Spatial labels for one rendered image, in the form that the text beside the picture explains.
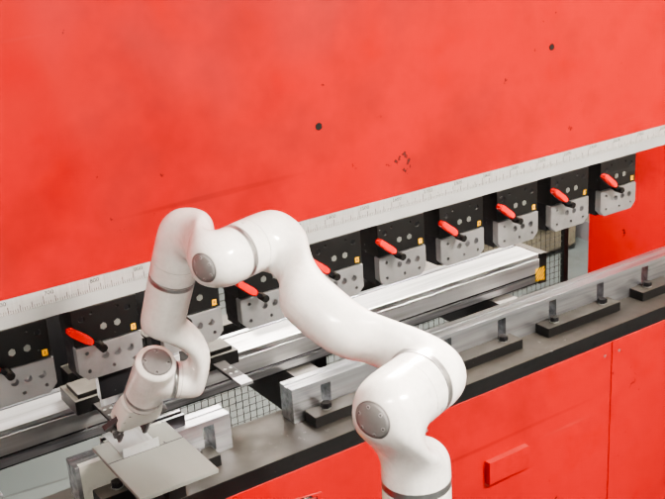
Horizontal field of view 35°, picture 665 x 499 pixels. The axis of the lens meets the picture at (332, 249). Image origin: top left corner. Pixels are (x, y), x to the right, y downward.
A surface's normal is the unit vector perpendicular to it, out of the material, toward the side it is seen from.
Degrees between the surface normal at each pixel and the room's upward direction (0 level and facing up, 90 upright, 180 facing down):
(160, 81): 90
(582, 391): 90
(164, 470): 0
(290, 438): 0
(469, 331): 90
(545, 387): 90
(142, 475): 0
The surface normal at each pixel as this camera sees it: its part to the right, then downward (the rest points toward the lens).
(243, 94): 0.56, 0.26
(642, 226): -0.83, 0.24
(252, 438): -0.06, -0.94
